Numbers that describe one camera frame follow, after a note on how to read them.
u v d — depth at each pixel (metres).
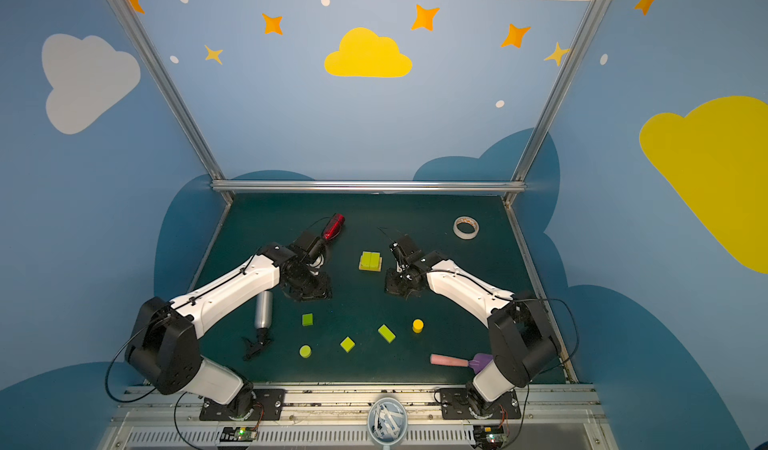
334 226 1.09
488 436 0.71
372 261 0.99
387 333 0.86
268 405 0.74
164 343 0.42
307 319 0.88
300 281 0.69
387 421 0.72
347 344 0.84
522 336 0.44
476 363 0.80
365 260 1.01
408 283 0.64
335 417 0.73
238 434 0.70
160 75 0.84
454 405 0.74
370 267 0.98
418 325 0.86
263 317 0.86
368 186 1.29
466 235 1.10
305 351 0.82
